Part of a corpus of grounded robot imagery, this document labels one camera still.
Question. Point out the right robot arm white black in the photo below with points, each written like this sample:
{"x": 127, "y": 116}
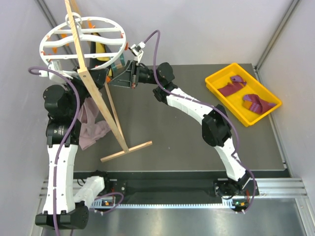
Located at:
{"x": 215, "y": 125}

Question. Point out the maroon orange striped sock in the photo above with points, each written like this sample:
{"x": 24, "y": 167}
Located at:
{"x": 254, "y": 103}

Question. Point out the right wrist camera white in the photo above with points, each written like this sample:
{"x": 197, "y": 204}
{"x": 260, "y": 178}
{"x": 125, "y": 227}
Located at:
{"x": 137, "y": 50}

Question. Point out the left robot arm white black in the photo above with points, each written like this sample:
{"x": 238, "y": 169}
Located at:
{"x": 64, "y": 210}

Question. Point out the yellow plastic tray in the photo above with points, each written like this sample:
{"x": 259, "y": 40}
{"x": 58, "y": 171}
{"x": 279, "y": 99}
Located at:
{"x": 234, "y": 102}

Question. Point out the grey slotted cable duct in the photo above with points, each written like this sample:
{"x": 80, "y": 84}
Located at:
{"x": 108, "y": 203}

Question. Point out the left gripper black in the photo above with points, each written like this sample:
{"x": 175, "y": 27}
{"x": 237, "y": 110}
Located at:
{"x": 98, "y": 75}

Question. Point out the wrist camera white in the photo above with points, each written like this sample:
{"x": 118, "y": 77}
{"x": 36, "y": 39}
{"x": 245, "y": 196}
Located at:
{"x": 55, "y": 65}
{"x": 137, "y": 50}

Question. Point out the black yellow sock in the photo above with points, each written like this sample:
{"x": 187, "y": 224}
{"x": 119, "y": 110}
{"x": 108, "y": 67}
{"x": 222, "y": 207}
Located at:
{"x": 99, "y": 49}

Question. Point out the pink sock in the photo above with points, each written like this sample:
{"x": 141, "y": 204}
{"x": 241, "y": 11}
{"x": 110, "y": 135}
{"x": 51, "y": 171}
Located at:
{"x": 91, "y": 130}

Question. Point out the maroon sock flat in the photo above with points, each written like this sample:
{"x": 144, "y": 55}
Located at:
{"x": 230, "y": 88}

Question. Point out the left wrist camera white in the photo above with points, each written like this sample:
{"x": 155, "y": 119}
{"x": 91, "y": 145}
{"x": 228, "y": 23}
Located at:
{"x": 55, "y": 65}

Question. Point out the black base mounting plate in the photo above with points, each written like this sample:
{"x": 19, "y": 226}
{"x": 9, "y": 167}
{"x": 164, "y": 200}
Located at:
{"x": 213, "y": 183}

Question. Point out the purple sock piece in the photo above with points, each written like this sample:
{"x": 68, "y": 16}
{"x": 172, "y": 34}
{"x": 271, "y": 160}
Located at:
{"x": 238, "y": 79}

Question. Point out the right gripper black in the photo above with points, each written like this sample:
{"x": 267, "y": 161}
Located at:
{"x": 129, "y": 77}

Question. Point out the white round clip hanger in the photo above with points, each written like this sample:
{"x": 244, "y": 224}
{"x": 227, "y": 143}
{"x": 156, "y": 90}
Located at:
{"x": 88, "y": 29}

